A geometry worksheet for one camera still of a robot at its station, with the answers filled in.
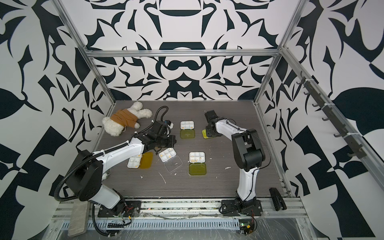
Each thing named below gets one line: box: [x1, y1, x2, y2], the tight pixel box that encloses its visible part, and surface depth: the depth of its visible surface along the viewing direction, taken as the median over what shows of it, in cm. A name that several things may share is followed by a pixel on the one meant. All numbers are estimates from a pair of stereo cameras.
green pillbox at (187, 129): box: [180, 120, 196, 139], surface depth 107 cm
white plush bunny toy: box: [102, 101, 153, 137], surface depth 101 cm
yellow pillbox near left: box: [127, 152, 154, 169], surface depth 90 cm
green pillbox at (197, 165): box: [188, 151, 207, 176], surface depth 91 cm
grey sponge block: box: [67, 198, 91, 237], surface depth 71 cm
